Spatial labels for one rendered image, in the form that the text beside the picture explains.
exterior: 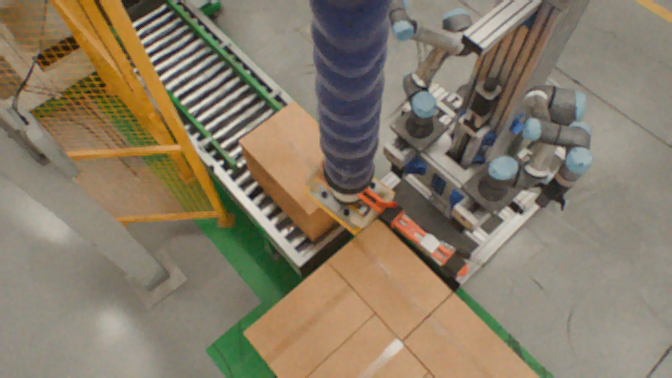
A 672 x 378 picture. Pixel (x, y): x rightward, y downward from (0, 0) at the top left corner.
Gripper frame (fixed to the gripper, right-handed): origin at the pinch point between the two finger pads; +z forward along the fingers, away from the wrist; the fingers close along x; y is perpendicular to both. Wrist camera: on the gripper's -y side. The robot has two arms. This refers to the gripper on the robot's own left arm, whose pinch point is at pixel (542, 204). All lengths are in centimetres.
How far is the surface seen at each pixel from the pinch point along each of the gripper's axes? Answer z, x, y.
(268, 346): 98, 53, -111
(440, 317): 98, 2, -33
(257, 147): 57, 129, -49
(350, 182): 9, 61, -44
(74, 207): 28, 145, -137
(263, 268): 152, 107, -80
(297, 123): 57, 126, -23
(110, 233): 64, 145, -135
